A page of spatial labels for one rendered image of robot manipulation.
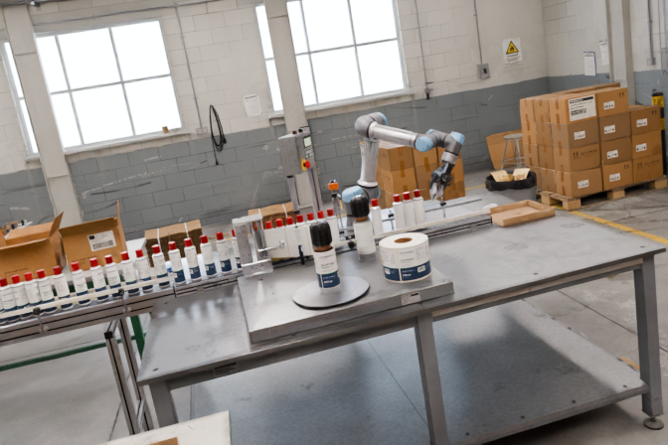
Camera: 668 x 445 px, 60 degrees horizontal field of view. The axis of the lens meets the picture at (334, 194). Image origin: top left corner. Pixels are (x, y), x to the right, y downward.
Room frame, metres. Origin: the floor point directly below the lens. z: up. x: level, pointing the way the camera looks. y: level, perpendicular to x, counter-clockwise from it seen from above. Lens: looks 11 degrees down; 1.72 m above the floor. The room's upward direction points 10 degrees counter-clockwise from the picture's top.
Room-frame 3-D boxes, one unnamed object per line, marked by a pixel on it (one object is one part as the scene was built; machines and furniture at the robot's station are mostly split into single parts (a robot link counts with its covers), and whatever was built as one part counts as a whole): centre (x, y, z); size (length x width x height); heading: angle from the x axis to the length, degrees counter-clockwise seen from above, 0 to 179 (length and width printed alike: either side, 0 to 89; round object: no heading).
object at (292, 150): (2.90, 0.15, 1.38); 0.17 x 0.10 x 0.19; 156
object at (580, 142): (6.22, -2.83, 0.57); 1.20 x 0.85 x 1.14; 102
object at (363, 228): (2.58, -0.11, 1.03); 0.09 x 0.09 x 0.30
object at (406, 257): (2.30, -0.25, 0.95); 0.20 x 0.20 x 0.14
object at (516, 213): (3.04, -0.95, 0.85); 0.30 x 0.26 x 0.04; 101
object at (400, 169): (6.70, -0.92, 0.45); 1.20 x 0.84 x 0.89; 12
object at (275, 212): (7.26, 0.80, 0.11); 0.65 x 0.54 x 0.22; 97
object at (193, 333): (2.77, -0.12, 0.82); 2.10 x 1.50 x 0.02; 101
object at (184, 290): (2.84, 0.02, 0.85); 1.65 x 0.11 x 0.05; 101
